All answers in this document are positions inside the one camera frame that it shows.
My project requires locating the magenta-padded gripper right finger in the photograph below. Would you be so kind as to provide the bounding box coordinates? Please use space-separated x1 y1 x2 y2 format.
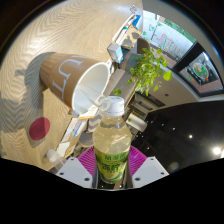
127 145 170 189

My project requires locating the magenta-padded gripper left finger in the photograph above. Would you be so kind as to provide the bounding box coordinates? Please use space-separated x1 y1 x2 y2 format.
56 146 98 189

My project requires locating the green-labelled clear drink bottle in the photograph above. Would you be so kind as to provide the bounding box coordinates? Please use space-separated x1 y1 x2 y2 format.
92 95 133 185

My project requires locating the white blue packet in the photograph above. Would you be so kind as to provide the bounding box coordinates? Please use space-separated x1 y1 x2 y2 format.
74 121 88 138

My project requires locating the white printed paper slip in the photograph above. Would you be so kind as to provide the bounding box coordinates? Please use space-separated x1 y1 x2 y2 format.
61 118 79 151

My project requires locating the flat round red coaster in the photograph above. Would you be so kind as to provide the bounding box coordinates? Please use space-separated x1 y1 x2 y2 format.
28 116 52 142

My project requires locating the group of ceiling spotlights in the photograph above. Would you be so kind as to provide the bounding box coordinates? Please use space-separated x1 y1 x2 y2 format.
186 133 224 159

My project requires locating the brown ceramic mug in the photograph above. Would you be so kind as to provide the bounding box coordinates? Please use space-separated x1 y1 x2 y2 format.
39 51 112 116

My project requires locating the potted green plant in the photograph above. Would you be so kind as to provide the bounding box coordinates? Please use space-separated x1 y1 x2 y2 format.
113 47 173 98

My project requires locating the blue white carton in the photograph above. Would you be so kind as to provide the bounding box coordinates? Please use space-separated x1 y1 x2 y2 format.
107 43 124 64

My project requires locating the black-framed painted window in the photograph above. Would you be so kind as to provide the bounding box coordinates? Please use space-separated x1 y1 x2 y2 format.
143 9 224 98

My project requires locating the small blue box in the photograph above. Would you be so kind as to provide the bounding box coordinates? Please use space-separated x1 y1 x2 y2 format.
131 13 144 31

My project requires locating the grey sofa with wooden frame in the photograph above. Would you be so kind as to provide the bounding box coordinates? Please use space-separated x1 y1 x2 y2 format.
99 36 158 111

